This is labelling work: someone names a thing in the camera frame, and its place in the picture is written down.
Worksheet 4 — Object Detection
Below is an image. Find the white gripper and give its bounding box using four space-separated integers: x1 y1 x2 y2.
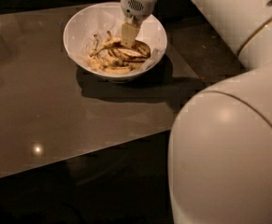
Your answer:
121 0 157 48

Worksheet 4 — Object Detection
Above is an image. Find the white paper bowl liner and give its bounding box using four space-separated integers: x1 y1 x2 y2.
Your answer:
83 13 160 77

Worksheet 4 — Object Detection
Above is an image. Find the white ceramic bowl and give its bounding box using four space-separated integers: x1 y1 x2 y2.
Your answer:
64 2 167 82

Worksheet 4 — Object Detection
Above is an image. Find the brown spotted banana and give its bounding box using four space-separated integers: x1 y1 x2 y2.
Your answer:
89 36 150 62

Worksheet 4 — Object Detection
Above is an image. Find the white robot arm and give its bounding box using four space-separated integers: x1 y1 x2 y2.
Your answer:
167 0 272 224

